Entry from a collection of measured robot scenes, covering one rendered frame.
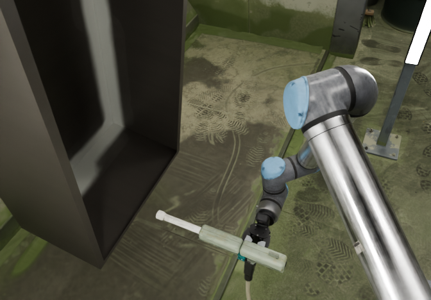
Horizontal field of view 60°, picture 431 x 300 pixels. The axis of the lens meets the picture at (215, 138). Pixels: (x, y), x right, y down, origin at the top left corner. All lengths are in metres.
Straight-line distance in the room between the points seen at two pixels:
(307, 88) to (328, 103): 0.06
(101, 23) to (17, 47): 0.80
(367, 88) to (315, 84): 0.13
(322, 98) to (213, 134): 1.50
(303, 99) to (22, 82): 0.57
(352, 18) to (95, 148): 1.95
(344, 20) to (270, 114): 0.89
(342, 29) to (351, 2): 0.21
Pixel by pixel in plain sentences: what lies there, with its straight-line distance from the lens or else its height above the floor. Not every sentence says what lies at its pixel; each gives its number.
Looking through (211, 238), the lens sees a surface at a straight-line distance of 1.32.
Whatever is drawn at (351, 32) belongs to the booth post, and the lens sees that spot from 2.92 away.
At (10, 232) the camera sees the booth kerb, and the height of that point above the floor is 0.10.
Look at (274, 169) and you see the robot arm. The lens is 1.40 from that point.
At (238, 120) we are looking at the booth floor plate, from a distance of 2.40.
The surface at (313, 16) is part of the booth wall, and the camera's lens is 2.92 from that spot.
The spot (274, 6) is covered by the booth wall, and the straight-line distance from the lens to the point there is 2.97.
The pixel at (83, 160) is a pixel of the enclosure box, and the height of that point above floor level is 0.53.
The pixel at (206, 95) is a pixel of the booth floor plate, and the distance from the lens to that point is 2.60.
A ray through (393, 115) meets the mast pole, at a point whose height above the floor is 0.26.
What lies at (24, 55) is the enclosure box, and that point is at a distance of 0.68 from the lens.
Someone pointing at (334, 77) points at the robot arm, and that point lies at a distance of 0.93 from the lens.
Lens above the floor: 1.72
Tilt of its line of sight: 47 degrees down
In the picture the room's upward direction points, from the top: 7 degrees counter-clockwise
